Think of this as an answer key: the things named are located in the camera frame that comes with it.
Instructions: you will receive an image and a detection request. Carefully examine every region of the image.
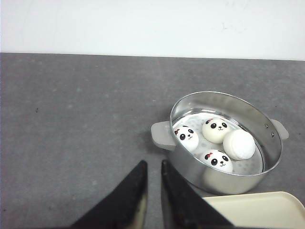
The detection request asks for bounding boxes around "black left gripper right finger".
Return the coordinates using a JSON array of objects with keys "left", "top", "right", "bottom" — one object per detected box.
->
[{"left": 161, "top": 160, "right": 234, "bottom": 229}]

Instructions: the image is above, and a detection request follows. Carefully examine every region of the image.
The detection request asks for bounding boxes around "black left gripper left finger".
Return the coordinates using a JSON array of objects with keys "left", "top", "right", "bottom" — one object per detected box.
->
[{"left": 70, "top": 160, "right": 148, "bottom": 229}]

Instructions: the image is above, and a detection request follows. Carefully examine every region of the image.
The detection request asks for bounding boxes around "panda bun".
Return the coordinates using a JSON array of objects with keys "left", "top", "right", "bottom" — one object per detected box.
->
[
  {"left": 202, "top": 118, "right": 231, "bottom": 144},
  {"left": 173, "top": 125, "right": 199, "bottom": 152},
  {"left": 203, "top": 149, "right": 233, "bottom": 173},
  {"left": 223, "top": 129, "right": 255, "bottom": 161}
]

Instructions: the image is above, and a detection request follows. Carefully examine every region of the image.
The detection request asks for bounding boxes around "cream plastic tray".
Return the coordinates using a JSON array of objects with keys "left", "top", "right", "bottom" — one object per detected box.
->
[{"left": 203, "top": 191, "right": 305, "bottom": 229}]

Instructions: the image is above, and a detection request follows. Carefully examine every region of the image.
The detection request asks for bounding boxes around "stainless steel steamer pot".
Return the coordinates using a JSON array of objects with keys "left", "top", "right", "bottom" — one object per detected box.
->
[{"left": 151, "top": 92, "right": 289, "bottom": 194}]

